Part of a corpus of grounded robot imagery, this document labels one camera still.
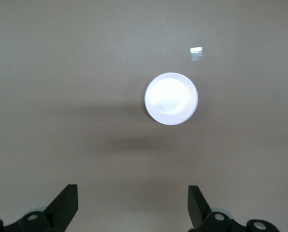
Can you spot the pink bowl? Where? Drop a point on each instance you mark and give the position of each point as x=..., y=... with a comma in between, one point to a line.
x=171, y=98

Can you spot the clear tape piece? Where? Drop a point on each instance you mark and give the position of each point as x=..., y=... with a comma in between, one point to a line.
x=196, y=53

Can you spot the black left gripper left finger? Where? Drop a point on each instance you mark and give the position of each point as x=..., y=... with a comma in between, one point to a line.
x=61, y=207

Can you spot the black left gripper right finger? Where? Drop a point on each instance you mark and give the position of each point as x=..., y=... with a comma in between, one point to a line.
x=199, y=210

